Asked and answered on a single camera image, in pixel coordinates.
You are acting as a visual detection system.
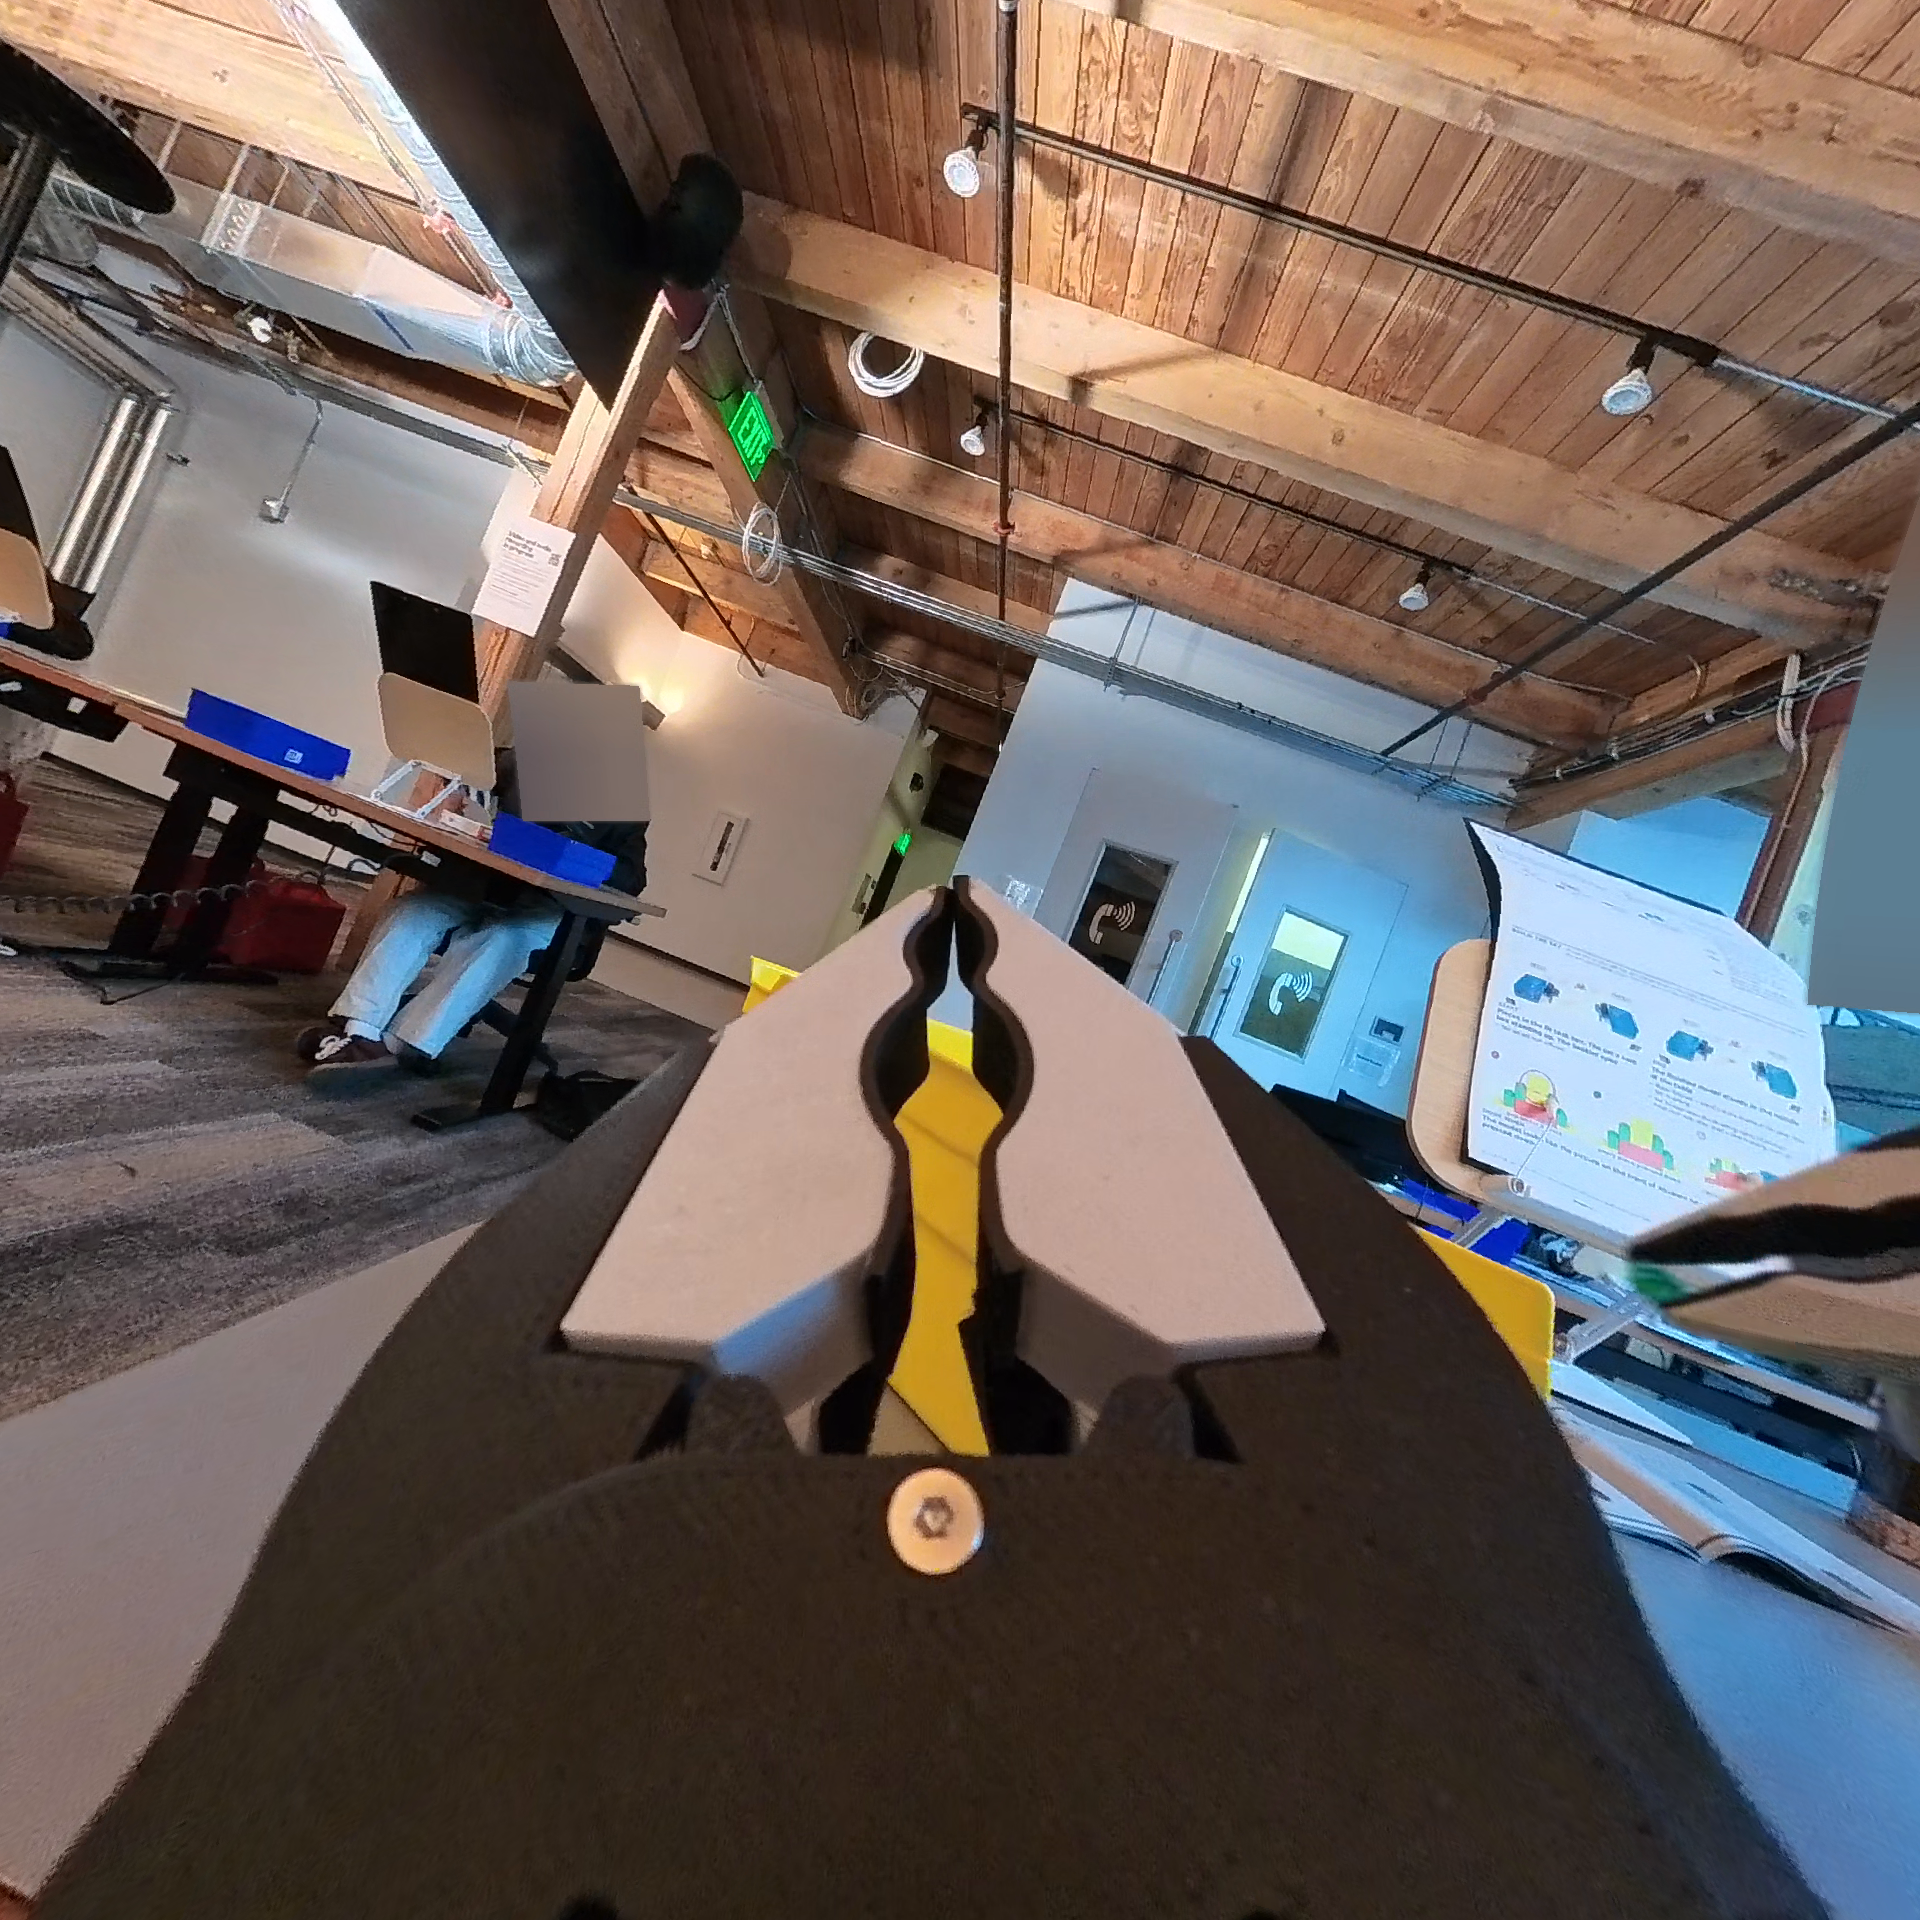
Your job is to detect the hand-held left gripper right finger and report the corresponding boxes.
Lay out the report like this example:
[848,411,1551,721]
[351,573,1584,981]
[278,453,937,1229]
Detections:
[952,880,1331,1453]

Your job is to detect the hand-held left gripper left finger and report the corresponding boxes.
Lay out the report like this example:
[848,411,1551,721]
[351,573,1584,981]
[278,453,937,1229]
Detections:
[560,881,964,1455]

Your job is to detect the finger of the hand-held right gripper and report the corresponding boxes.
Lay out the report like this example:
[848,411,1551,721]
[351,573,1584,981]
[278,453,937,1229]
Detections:
[1628,1128,1920,1283]
[1661,1271,1920,1371]

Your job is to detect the grey desk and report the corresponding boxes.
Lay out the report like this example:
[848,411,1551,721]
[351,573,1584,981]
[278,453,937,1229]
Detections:
[0,1222,1920,1920]

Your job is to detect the wooden office desk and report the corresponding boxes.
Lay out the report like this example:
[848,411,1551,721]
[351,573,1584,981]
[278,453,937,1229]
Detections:
[0,635,671,1135]

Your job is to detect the black floor bag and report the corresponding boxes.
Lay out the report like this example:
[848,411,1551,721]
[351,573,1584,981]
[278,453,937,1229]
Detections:
[534,1070,641,1144]

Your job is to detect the yellow plastic bin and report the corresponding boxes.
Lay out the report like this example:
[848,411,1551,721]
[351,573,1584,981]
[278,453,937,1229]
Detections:
[742,957,1556,1460]

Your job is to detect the open white instruction booklet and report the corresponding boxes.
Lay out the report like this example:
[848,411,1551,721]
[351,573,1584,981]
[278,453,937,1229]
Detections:
[1551,1399,1920,1640]

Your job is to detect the glass booth door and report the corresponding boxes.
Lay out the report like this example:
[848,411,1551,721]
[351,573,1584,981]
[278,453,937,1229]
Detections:
[1078,838,1177,993]
[1235,903,1345,1056]

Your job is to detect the printed instruction sheet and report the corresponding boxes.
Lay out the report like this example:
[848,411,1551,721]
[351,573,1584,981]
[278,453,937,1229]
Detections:
[1467,819,1845,1243]

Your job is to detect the wooden sheet stand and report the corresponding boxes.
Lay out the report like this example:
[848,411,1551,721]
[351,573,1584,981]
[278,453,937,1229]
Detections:
[373,670,501,793]
[1408,939,1504,1204]

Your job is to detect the blue plastic bin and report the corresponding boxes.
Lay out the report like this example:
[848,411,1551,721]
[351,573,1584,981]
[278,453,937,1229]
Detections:
[486,812,619,893]
[182,688,353,779]

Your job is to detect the red bag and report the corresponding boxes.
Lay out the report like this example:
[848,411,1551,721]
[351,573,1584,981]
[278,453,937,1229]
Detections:
[222,871,349,975]

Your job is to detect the black monitor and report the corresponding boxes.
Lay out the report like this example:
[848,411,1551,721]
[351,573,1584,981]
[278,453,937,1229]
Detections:
[367,577,485,711]

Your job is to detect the paper notice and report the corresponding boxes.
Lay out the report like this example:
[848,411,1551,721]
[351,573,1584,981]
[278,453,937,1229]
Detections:
[469,518,583,632]

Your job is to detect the black ceiling pipe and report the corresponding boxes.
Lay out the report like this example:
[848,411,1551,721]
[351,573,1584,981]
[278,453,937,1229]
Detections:
[987,0,1023,711]

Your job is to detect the black hanging panel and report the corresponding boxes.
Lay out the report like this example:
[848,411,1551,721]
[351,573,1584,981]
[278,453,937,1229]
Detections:
[334,0,747,408]

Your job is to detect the silver air duct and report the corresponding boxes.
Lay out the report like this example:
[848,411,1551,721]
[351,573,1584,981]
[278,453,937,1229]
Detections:
[54,385,179,597]

